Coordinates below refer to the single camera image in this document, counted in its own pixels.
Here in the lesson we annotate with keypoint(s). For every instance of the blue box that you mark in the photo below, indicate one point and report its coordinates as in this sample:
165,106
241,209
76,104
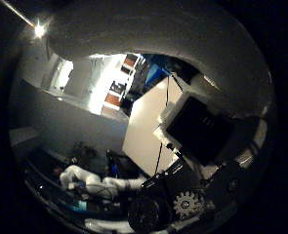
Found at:
154,74

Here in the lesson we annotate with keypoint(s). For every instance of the shelf with orange panels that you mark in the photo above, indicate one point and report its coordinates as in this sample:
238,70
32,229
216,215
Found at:
119,87

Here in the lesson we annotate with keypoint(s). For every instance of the teal lit screen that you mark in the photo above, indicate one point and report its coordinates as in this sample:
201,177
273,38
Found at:
80,204

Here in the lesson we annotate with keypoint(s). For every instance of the bright ceiling lamp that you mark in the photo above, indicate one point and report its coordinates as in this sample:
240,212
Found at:
39,31

